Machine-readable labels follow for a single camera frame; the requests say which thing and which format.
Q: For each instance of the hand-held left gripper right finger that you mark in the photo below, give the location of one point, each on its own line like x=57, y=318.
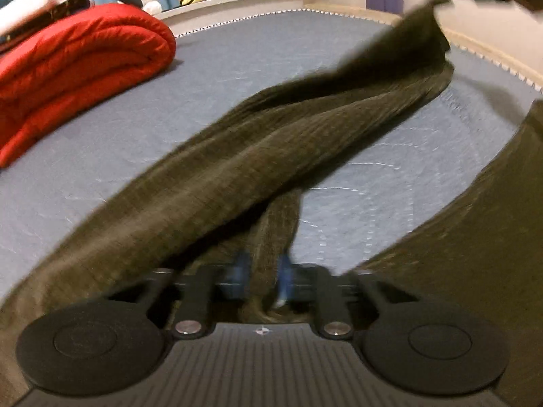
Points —
x=286, y=277

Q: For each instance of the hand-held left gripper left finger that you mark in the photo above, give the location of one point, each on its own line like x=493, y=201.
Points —
x=237, y=273

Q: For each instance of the red folded quilt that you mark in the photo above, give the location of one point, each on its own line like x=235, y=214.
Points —
x=76, y=68

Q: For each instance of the folded navy trimmed blanket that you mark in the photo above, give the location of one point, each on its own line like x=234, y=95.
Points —
x=46, y=17

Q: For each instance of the white pillow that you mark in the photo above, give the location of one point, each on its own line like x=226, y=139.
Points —
x=29, y=2

